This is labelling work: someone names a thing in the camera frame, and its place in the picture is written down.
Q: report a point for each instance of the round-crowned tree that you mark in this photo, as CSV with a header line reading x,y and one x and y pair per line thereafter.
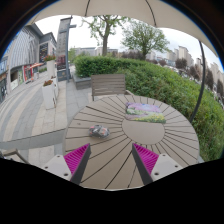
x,y
145,36

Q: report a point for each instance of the flower landscape print mouse pad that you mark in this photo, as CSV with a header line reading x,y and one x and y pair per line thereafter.
x,y
145,112

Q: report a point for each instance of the low white flower planter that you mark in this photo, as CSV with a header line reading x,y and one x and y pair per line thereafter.
x,y
49,96

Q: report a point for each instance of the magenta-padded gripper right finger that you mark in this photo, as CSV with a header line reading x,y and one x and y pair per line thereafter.
x,y
146,159

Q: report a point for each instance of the grey storefront building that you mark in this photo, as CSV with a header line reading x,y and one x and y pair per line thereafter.
x,y
20,53

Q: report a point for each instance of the tall white flower planter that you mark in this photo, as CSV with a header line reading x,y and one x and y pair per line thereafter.
x,y
50,68

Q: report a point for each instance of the transparent computer mouse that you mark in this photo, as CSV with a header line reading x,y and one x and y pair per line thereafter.
x,y
99,131

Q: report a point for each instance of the slender-trunk tree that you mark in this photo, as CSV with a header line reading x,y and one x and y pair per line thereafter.
x,y
105,43

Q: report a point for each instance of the brown slatted outdoor chair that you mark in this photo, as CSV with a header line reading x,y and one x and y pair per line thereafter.
x,y
108,85

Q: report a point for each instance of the black curved parasol pole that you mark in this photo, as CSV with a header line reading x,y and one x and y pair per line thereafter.
x,y
202,73

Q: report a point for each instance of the beige parasol canopy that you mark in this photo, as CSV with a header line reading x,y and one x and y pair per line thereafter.
x,y
116,8

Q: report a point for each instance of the grey sign pillar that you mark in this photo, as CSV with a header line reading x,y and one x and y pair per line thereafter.
x,y
62,36

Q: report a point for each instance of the distant apartment buildings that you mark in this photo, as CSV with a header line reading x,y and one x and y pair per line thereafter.
x,y
183,53

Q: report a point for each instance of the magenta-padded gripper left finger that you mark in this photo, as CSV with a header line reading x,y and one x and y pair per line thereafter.
x,y
76,159

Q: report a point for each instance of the grey stone ledge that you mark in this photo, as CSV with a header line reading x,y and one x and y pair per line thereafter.
x,y
81,82

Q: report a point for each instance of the green trimmed hedge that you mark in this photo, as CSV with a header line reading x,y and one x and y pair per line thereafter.
x,y
160,83

